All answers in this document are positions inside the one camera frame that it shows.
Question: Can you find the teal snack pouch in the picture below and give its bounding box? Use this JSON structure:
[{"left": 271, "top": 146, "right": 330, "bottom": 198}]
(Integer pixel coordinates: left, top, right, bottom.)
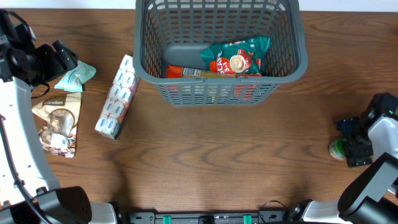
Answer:
[{"left": 55, "top": 60, "right": 96, "bottom": 93}]

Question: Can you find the beige nuts bag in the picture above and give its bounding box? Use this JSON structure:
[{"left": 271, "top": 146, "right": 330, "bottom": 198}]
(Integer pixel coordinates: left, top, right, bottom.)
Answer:
[{"left": 32, "top": 93, "right": 81, "bottom": 158}]

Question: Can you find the green Nescafe coffee bag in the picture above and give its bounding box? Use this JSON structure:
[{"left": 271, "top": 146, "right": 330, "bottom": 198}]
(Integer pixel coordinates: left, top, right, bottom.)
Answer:
[{"left": 200, "top": 35, "right": 272, "bottom": 75}]

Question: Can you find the white tissue pack bundle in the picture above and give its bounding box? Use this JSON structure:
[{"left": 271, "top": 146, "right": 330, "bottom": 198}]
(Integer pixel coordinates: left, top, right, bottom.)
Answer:
[{"left": 95, "top": 55, "right": 140, "bottom": 139}]

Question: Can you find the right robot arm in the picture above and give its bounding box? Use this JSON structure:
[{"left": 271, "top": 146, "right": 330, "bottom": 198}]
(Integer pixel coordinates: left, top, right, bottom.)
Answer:
[{"left": 286, "top": 93, "right": 397, "bottom": 223}]

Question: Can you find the grey plastic basket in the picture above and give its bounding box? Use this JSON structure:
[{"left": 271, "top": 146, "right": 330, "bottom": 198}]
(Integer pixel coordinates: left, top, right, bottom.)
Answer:
[{"left": 132, "top": 0, "right": 308, "bottom": 106}]

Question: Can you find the spaghetti pack with red ends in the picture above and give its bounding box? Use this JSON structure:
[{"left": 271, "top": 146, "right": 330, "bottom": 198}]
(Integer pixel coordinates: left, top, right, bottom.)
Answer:
[{"left": 165, "top": 65, "right": 262, "bottom": 78}]

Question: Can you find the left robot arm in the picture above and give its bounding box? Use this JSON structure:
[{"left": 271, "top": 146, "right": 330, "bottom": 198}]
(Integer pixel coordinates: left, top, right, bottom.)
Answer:
[{"left": 1, "top": 9, "right": 120, "bottom": 223}]

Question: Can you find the black rail at table edge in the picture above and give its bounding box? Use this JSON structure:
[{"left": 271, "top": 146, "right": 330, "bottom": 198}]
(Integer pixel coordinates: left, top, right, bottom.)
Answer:
[{"left": 124, "top": 207, "right": 300, "bottom": 224}]

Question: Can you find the green lid jar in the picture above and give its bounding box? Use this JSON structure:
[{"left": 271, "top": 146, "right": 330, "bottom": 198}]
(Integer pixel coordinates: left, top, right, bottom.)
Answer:
[{"left": 328, "top": 138, "right": 346, "bottom": 160}]

